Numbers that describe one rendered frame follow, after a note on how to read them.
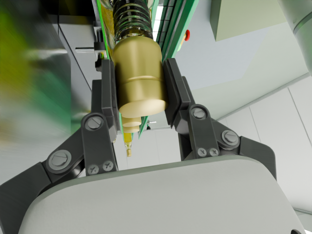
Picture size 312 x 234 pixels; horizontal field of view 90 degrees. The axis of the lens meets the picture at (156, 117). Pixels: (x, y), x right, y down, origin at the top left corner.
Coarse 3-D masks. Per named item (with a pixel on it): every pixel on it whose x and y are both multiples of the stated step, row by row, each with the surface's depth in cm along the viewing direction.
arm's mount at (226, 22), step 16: (224, 0) 42; (240, 0) 43; (256, 0) 44; (272, 0) 44; (224, 16) 47; (240, 16) 48; (256, 16) 49; (272, 16) 50; (224, 32) 54; (240, 32) 55
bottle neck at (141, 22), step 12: (120, 0) 11; (132, 0) 11; (144, 0) 12; (120, 12) 11; (132, 12) 11; (144, 12) 12; (120, 24) 11; (132, 24) 11; (144, 24) 11; (120, 36) 11; (144, 36) 13
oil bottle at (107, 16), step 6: (102, 6) 17; (102, 12) 17; (108, 12) 16; (150, 12) 18; (102, 18) 17; (108, 18) 16; (150, 18) 18; (108, 24) 17; (108, 30) 17; (108, 36) 18; (114, 36) 17; (108, 42) 19; (114, 42) 18
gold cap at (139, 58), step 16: (128, 48) 10; (144, 48) 10; (160, 48) 11; (128, 64) 9; (144, 64) 9; (160, 64) 10; (128, 80) 9; (144, 80) 9; (160, 80) 10; (128, 96) 9; (144, 96) 9; (160, 96) 9; (128, 112) 10; (144, 112) 11
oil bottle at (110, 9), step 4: (100, 0) 14; (104, 0) 14; (108, 0) 14; (148, 0) 14; (152, 0) 14; (104, 4) 14; (108, 4) 14; (112, 4) 14; (148, 4) 14; (152, 4) 15; (108, 8) 15; (112, 8) 14; (112, 12) 15
